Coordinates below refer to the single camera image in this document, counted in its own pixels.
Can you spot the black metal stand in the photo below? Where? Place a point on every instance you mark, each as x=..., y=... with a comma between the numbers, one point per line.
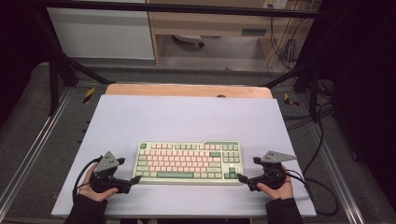
x=306, y=73
x=67, y=67

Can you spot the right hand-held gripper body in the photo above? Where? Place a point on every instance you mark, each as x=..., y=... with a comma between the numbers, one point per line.
x=274, y=174

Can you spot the person's left hand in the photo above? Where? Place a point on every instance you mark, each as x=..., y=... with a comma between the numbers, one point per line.
x=90, y=194

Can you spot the white wall socket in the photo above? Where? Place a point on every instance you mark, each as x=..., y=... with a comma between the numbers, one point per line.
x=275, y=3

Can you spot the aluminium rail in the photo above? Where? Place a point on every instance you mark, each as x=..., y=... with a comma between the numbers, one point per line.
x=31, y=152
x=334, y=168

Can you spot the office chair base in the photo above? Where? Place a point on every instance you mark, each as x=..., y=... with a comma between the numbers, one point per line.
x=188, y=39

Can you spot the white cabinet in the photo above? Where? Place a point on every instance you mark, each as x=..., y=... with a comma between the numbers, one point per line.
x=102, y=31

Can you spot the yellow black tape strip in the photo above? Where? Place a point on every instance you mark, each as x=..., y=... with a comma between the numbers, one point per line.
x=289, y=100
x=88, y=95

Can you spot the person's right hand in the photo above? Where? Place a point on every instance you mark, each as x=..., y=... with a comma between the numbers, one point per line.
x=281, y=193

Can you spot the cream pink green keyboard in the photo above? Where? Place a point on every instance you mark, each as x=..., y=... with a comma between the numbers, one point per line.
x=186, y=163

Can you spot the black metal crossbar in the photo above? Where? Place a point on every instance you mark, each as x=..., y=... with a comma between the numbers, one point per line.
x=186, y=8

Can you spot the white board sheet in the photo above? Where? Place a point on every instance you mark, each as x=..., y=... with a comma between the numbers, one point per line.
x=186, y=121

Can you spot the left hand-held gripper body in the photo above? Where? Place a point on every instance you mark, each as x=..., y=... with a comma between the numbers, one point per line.
x=104, y=163

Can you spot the dark curtain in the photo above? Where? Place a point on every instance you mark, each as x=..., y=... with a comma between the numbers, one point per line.
x=364, y=93
x=18, y=56

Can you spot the light wooden desk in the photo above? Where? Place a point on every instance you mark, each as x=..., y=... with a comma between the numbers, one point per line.
x=211, y=23

